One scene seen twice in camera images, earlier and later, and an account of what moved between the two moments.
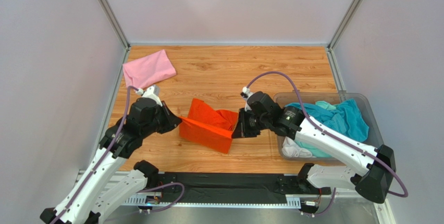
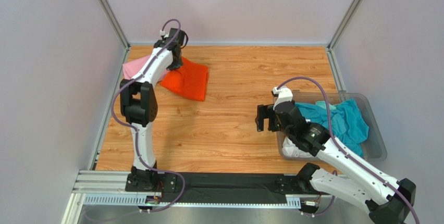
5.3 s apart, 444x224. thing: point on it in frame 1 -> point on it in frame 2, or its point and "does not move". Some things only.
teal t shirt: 345,117 does not move
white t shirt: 291,148 does not move
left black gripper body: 150,127 -> 177,64
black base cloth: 226,188 does not move
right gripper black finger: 247,125 -> 266,111
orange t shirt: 207,127 -> 189,80
